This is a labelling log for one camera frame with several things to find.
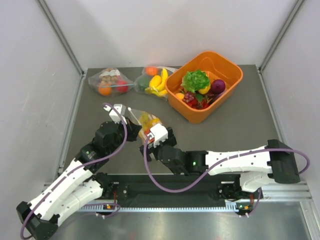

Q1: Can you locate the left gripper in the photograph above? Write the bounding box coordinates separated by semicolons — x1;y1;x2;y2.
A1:
107;116;142;155

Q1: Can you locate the polka dot zip bag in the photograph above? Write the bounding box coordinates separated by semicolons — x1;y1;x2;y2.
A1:
127;107;163;144

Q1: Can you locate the fake yellow banana bunch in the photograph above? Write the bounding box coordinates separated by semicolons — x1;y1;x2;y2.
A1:
139;112;162;133

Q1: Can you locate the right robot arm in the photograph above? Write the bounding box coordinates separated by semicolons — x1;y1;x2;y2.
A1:
142;124;301;198

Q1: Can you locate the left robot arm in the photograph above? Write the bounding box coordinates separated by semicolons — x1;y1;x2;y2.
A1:
16;117;142;240

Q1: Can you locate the fake red apple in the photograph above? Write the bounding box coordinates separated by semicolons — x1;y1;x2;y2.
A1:
115;80;129;94

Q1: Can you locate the fake orange fruit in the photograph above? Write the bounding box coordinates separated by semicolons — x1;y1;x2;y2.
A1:
97;83;113;97

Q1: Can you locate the clear bag with bananas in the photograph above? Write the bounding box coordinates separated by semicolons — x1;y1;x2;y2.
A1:
134;65;178;100

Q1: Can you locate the clear bag with nuts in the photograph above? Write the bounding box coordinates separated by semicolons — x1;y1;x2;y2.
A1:
88;67;134;97

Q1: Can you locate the fake green lettuce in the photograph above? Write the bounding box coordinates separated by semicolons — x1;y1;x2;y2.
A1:
181;69;210;93

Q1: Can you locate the fake yellow lemon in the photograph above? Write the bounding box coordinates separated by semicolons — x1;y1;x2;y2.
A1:
197;85;211;95

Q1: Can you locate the fake purple onion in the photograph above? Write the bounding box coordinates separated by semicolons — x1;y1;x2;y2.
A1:
210;79;226;95

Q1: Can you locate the orange plastic bin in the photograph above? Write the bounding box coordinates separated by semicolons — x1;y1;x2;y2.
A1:
165;51;243;124

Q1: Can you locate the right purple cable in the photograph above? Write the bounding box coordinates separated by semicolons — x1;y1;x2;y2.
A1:
138;134;311;194

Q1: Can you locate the purple cable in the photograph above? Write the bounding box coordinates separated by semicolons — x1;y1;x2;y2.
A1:
138;134;311;194
19;102;129;239

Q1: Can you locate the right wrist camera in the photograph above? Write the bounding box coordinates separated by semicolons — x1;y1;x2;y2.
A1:
146;123;169;148

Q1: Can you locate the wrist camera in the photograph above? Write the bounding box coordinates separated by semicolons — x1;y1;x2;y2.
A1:
146;123;169;148
103;103;127;124

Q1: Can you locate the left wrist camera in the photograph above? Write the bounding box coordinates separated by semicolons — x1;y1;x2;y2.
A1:
103;103;127;124

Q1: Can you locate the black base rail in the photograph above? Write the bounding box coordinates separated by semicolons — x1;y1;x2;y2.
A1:
94;173;262;209

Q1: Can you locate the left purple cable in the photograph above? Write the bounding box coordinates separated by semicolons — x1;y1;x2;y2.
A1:
19;102;129;239

